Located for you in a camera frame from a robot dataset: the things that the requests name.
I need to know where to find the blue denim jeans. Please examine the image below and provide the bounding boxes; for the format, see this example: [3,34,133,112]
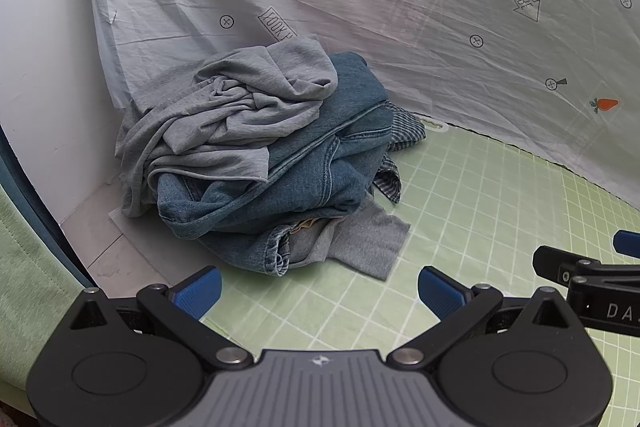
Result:
[156,51,397,278]

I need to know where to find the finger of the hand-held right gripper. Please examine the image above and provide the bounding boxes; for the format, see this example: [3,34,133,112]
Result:
[613,230,640,254]
[532,245,640,284]

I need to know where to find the light green cloth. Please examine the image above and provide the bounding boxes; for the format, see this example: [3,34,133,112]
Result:
[0,186,97,389]

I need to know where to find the grey knit garment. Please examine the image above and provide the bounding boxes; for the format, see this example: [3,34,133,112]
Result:
[290,194,412,281]

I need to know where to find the green grid mat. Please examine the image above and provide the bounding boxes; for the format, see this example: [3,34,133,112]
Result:
[199,117,640,409]

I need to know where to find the light grey t-shirt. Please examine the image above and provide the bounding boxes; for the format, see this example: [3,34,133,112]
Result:
[114,34,340,219]

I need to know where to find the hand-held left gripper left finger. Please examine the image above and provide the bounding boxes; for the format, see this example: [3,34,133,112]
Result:
[67,266,254,371]

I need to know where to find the white printed bed sheet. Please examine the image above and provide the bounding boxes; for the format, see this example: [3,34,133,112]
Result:
[75,0,640,208]

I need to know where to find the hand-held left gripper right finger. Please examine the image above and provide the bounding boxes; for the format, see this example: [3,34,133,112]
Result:
[388,265,589,369]

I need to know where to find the blue plaid shirt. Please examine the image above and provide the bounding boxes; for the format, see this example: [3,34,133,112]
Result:
[372,101,427,206]

